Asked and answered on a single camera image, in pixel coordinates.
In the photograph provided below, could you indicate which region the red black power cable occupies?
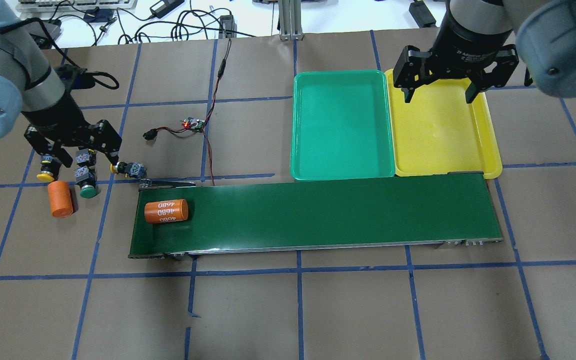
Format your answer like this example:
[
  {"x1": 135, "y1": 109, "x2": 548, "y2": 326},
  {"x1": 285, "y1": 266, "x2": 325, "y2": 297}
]
[{"x1": 155, "y1": 37, "x2": 233, "y2": 187}]

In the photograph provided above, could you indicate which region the green push button lower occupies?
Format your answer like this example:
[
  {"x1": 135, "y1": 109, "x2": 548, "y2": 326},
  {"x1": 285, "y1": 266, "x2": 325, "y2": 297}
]
[{"x1": 74, "y1": 166, "x2": 98, "y2": 199}]

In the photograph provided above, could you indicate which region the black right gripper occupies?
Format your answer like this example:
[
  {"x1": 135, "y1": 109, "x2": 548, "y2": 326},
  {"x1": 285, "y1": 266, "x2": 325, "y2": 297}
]
[{"x1": 393, "y1": 5, "x2": 519, "y2": 104}]

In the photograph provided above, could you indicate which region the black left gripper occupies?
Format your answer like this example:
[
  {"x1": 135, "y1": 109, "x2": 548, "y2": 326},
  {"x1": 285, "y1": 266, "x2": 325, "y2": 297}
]
[{"x1": 23, "y1": 112, "x2": 122, "y2": 168}]

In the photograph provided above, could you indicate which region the small motor controller board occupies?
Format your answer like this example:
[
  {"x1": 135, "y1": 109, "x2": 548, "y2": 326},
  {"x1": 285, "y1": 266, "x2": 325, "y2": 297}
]
[{"x1": 181, "y1": 117, "x2": 206, "y2": 133}]

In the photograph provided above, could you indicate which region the aluminium frame post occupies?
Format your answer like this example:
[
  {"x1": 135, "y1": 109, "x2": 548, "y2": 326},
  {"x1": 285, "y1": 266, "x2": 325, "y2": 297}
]
[{"x1": 278, "y1": 0, "x2": 304, "y2": 42}]

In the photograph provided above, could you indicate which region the green push button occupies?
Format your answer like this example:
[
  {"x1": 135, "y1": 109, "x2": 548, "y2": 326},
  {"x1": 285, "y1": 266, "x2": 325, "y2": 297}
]
[
  {"x1": 74, "y1": 166, "x2": 98, "y2": 199},
  {"x1": 74, "y1": 148, "x2": 97, "y2": 167}
]

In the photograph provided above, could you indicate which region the green plastic tray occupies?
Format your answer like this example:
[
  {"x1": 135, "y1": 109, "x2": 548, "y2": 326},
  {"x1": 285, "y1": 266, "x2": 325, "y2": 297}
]
[{"x1": 290, "y1": 69, "x2": 395, "y2": 182}]

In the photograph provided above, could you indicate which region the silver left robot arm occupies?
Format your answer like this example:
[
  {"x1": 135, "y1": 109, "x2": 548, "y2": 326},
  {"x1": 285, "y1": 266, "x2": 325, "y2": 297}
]
[{"x1": 0, "y1": 0, "x2": 122, "y2": 167}]

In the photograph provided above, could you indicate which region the yellow plastic tray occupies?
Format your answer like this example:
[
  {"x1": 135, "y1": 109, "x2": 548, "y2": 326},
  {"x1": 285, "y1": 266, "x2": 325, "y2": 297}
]
[{"x1": 385, "y1": 69, "x2": 503, "y2": 179}]

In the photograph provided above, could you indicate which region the orange cylinder labelled 4680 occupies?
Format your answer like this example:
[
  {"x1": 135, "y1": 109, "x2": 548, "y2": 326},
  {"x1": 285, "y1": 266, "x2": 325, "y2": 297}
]
[{"x1": 143, "y1": 199, "x2": 190, "y2": 224}]

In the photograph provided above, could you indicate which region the green push button upper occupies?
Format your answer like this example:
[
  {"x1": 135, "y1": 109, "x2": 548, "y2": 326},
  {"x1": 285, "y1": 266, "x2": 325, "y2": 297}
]
[{"x1": 74, "y1": 148, "x2": 97, "y2": 167}]

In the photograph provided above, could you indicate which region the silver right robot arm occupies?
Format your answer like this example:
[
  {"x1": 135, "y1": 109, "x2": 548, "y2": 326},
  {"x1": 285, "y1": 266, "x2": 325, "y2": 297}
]
[{"x1": 393, "y1": 0, "x2": 576, "y2": 103}]

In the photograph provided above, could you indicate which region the black power adapter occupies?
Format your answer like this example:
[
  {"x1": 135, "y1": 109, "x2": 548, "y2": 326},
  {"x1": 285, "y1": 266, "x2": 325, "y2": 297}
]
[{"x1": 218, "y1": 14, "x2": 237, "y2": 39}]

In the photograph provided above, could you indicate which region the yellow push button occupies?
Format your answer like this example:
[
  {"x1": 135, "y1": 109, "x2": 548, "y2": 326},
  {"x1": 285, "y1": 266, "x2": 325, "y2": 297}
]
[
  {"x1": 110, "y1": 161, "x2": 147, "y2": 180},
  {"x1": 36, "y1": 155, "x2": 63, "y2": 183}
]

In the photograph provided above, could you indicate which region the black barrel jack connector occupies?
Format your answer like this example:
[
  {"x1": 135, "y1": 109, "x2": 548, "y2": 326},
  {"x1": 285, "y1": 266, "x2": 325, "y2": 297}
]
[{"x1": 142, "y1": 129, "x2": 159, "y2": 141}]

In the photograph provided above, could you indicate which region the green conveyor belt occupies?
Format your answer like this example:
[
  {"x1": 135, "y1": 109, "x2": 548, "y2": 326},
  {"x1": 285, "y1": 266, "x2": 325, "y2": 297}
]
[{"x1": 128, "y1": 173, "x2": 503, "y2": 259}]

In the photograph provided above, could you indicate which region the plain orange cylinder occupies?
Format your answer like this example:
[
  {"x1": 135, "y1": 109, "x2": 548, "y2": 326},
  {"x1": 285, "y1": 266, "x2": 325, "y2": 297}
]
[{"x1": 46, "y1": 180, "x2": 74, "y2": 218}]

